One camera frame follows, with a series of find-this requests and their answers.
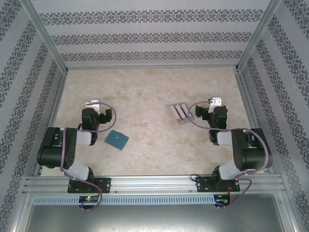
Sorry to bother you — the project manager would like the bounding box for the teal card holder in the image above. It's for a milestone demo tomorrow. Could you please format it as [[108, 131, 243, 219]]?
[[104, 130, 130, 152]]

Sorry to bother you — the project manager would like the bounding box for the small circuit board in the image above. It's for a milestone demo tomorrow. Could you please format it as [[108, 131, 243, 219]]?
[[214, 194, 232, 206], [78, 195, 100, 203]]

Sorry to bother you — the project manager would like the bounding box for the grey metal panel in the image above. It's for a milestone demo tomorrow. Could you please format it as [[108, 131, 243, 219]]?
[[14, 204, 296, 232]]

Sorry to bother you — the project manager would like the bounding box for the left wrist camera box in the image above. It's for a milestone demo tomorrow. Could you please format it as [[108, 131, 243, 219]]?
[[85, 99, 101, 113]]

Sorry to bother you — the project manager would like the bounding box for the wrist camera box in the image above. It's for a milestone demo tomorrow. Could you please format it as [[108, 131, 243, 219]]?
[[85, 99, 101, 113], [208, 96, 223, 114]]

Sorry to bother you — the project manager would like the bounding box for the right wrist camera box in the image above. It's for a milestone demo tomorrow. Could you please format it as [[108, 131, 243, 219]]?
[[208, 96, 223, 114]]

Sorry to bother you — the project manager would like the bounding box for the aluminium side rail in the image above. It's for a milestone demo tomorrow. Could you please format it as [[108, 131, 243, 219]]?
[[235, 70, 275, 174], [33, 71, 69, 177]]

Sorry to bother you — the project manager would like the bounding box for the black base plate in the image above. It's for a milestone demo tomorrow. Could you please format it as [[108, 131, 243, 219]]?
[[196, 176, 241, 193], [67, 177, 112, 194]]

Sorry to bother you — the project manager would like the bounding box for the purple cable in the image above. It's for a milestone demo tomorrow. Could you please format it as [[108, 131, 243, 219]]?
[[60, 102, 118, 212], [189, 100, 270, 210]]

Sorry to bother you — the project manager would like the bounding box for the aluminium mounting rail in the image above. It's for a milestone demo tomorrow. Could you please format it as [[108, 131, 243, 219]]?
[[23, 175, 283, 194]]

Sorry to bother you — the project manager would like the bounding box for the aluminium frame post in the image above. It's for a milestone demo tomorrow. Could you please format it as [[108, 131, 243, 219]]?
[[235, 0, 283, 72], [21, 0, 69, 73]]

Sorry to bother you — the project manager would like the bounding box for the white slotted cable duct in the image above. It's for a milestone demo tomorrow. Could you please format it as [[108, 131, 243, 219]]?
[[32, 195, 215, 205]]

